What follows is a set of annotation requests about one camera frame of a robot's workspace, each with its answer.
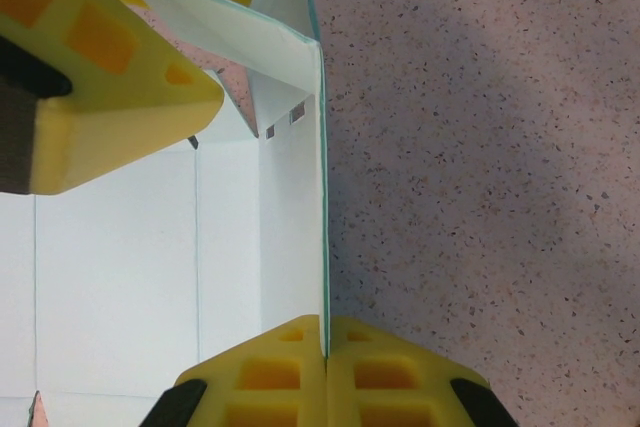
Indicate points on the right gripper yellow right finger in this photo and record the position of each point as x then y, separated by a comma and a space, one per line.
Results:
380, 372

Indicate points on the light blue paper box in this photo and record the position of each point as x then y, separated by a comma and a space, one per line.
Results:
125, 272

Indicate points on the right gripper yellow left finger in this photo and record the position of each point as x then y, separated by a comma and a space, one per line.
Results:
270, 372

